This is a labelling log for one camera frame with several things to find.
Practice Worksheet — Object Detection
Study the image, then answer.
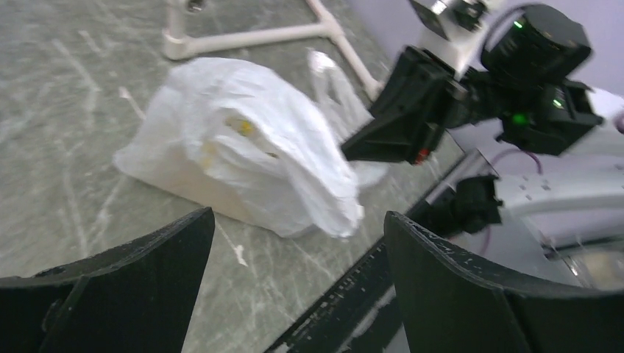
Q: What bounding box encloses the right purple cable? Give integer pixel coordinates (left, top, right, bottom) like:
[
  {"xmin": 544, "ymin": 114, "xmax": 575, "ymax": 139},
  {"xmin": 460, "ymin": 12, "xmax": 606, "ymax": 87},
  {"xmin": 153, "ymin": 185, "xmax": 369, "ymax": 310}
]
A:
[{"xmin": 480, "ymin": 112, "xmax": 624, "ymax": 257}]

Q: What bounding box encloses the white pvc pipe frame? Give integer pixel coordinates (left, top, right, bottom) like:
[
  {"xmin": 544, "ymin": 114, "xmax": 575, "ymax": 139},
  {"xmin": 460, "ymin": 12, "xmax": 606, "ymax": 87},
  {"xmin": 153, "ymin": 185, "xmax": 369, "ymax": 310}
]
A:
[{"xmin": 163, "ymin": 0, "xmax": 382, "ymax": 100}]

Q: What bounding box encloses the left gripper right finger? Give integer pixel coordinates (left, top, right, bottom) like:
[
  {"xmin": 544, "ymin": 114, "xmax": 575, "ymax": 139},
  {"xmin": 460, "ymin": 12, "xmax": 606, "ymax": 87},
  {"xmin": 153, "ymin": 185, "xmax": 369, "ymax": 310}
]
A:
[{"xmin": 384, "ymin": 211, "xmax": 623, "ymax": 352}]

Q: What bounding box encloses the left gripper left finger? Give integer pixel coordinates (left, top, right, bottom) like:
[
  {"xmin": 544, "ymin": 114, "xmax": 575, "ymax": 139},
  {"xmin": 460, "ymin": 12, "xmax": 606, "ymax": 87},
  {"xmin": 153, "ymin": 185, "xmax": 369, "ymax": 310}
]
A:
[{"xmin": 1, "ymin": 208, "xmax": 215, "ymax": 352}]

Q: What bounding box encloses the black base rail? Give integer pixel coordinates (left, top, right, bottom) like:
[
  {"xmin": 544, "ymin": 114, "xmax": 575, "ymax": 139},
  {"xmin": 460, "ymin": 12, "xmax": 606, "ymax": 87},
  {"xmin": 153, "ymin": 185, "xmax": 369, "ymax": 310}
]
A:
[{"xmin": 265, "ymin": 151, "xmax": 493, "ymax": 353}]

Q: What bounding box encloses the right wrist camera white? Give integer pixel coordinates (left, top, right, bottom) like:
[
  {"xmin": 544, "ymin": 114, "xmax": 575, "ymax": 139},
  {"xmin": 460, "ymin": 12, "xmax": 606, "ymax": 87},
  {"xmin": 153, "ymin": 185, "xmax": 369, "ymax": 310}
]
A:
[{"xmin": 410, "ymin": 0, "xmax": 506, "ymax": 78}]

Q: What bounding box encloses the white plastic bag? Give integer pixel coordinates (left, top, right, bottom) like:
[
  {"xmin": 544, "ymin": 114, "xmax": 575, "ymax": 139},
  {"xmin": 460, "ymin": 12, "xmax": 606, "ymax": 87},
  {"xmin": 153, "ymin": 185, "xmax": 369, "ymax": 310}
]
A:
[{"xmin": 113, "ymin": 50, "xmax": 389, "ymax": 238}]

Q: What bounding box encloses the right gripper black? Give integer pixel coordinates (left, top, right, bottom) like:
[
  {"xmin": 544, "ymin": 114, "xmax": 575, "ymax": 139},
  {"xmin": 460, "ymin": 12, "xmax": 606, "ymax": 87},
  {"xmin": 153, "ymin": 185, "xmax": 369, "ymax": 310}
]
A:
[{"xmin": 341, "ymin": 46, "xmax": 493, "ymax": 165}]

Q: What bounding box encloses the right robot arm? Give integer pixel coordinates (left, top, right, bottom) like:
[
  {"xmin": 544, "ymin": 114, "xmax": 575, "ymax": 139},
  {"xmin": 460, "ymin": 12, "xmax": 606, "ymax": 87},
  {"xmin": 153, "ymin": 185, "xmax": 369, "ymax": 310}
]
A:
[{"xmin": 341, "ymin": 1, "xmax": 623, "ymax": 238}]

